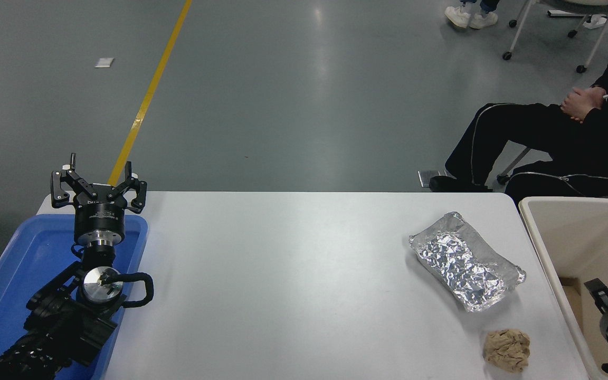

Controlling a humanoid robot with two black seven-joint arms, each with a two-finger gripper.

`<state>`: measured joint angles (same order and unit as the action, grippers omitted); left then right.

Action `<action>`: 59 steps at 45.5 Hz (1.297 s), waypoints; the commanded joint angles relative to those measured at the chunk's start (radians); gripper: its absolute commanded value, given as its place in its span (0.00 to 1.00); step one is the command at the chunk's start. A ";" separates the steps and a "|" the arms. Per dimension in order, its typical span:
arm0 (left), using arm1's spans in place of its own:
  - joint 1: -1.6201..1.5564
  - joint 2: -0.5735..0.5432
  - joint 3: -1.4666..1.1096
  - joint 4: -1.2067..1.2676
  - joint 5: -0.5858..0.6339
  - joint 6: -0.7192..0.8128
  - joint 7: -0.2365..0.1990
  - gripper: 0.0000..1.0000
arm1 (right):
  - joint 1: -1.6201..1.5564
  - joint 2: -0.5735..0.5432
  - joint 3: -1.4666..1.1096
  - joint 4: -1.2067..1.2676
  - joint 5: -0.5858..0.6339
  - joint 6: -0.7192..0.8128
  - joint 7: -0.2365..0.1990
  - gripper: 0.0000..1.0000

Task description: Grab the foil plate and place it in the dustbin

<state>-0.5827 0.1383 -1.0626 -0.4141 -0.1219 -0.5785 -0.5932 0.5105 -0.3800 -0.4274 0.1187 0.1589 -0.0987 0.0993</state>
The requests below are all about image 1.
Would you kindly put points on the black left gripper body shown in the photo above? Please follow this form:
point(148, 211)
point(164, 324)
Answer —
point(100, 219)

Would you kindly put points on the silver foil tray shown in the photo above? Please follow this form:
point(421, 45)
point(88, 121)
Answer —
point(462, 261)

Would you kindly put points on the grey metal floor plate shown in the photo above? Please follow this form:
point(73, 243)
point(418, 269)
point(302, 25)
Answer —
point(430, 178)

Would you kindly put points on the person's left hand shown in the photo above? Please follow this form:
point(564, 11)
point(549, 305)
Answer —
point(576, 110)

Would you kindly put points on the person's right hand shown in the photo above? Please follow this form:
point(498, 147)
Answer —
point(589, 96)

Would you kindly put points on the blue plastic tray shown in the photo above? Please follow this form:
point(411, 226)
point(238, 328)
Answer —
point(24, 258)

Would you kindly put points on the grey chair leg with caster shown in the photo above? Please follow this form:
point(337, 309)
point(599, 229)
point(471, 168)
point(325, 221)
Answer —
point(515, 162)

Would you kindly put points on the crumpled tan paper ball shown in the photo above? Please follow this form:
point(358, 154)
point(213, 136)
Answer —
point(506, 350)

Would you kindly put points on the large pale plastic bin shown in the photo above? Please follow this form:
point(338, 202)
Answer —
point(583, 237)

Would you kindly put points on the white shoe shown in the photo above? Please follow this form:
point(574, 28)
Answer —
point(595, 22)

